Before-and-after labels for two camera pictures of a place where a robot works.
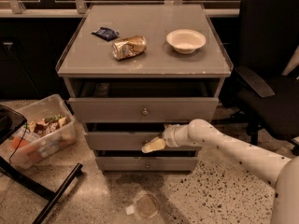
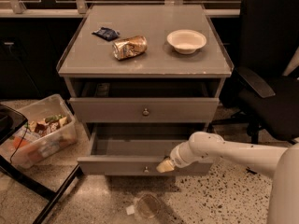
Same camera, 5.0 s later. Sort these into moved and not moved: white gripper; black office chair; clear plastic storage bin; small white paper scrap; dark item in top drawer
Moved: white gripper
Not moved: clear plastic storage bin; dark item in top drawer; small white paper scrap; black office chair
